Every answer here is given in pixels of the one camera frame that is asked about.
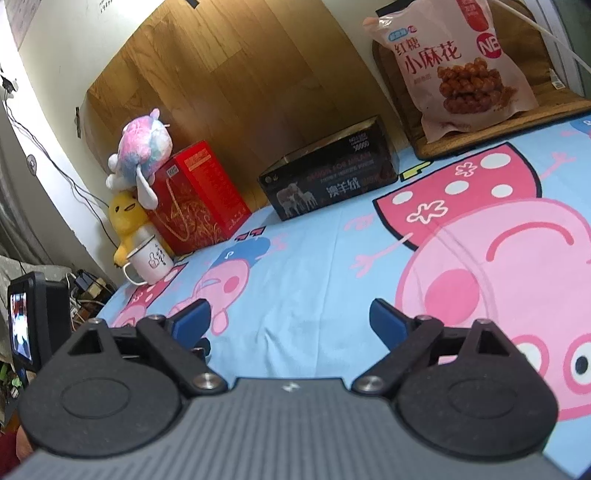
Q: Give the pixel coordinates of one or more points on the wooden headboard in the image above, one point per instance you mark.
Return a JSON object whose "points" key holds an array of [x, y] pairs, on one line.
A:
{"points": [[240, 78]]}

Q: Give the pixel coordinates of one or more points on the floor power strip with plugs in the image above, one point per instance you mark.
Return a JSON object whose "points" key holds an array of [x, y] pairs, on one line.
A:
{"points": [[90, 286]]}

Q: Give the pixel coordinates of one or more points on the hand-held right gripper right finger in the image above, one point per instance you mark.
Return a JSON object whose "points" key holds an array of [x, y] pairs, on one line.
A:
{"points": [[387, 322]]}

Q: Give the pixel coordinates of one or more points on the pink and blue plush toy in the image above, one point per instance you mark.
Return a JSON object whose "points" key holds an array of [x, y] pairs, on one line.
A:
{"points": [[141, 143]]}

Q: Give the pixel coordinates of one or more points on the white enamel mug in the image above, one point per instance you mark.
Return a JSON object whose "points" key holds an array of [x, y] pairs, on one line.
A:
{"points": [[150, 261]]}

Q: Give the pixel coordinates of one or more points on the yellow plush duck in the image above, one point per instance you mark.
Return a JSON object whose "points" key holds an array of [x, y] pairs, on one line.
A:
{"points": [[127, 214]]}

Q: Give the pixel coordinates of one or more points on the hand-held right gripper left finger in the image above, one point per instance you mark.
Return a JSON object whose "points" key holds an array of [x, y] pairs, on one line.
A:
{"points": [[191, 321]]}

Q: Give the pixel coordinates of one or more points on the black box with silver lining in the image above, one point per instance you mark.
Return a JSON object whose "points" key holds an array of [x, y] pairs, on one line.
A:
{"points": [[332, 175]]}

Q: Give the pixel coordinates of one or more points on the cartoon printed blanket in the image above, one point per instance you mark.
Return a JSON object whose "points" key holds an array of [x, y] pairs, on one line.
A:
{"points": [[323, 277]]}

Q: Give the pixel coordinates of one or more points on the red gift box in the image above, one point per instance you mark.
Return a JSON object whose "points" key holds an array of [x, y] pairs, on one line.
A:
{"points": [[203, 194]]}

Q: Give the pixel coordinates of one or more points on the pink snack bag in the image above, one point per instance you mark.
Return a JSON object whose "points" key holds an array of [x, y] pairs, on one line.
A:
{"points": [[457, 74]]}

